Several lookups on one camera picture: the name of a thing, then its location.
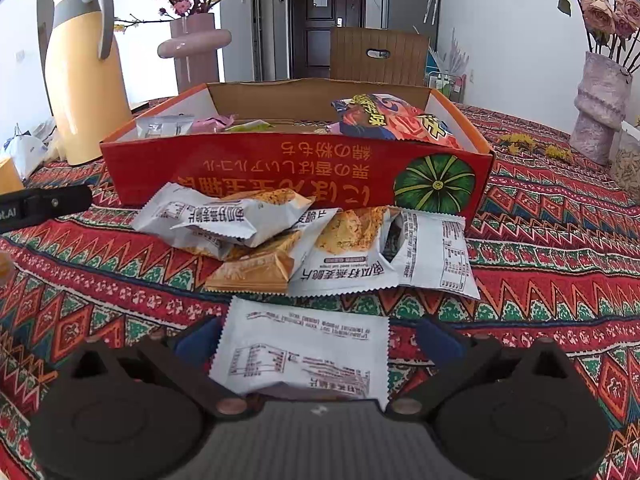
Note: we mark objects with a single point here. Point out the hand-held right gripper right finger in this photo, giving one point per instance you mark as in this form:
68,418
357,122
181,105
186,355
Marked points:
437,340

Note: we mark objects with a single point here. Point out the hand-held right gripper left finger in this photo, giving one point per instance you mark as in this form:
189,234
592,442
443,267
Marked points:
197,342

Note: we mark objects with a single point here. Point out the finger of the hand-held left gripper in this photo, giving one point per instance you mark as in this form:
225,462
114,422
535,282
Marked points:
65,200

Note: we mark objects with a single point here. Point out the silver striped snack packet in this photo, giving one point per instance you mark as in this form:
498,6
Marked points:
160,127

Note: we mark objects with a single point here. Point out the pink snack packet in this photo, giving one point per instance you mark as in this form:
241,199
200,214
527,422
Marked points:
210,124

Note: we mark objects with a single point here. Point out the green white snack bar packet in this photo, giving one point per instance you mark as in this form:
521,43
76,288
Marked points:
250,126

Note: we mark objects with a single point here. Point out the red cardboard box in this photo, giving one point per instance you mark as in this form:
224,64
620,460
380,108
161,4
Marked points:
300,165

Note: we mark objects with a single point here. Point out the red noodle snack packet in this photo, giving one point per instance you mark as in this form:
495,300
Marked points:
400,120

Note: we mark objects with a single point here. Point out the white plastic bag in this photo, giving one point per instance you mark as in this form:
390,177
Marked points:
25,152

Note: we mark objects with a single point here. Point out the yellow thermos jug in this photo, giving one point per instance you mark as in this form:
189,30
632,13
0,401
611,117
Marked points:
85,100

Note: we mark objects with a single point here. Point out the red patterned tablecloth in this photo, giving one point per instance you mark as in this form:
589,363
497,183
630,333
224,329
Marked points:
525,260

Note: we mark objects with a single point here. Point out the pink glass vase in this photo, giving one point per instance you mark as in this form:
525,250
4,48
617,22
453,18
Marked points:
197,60

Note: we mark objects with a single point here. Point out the fallen yellow blossoms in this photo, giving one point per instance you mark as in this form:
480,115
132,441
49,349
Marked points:
557,152

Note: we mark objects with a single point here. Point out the small storage rack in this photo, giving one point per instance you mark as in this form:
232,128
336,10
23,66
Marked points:
442,82

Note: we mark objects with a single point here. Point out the glass jar of seeds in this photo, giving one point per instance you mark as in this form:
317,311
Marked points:
627,165

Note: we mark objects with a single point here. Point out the wooden chair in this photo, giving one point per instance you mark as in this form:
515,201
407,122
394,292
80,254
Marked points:
380,70

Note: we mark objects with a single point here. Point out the textured pink vase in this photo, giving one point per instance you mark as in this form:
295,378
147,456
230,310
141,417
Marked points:
597,110

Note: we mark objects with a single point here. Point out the dark brown door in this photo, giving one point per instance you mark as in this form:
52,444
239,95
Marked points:
320,45

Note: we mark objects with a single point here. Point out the dried pink roses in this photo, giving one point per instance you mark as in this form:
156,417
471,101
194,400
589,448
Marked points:
600,15

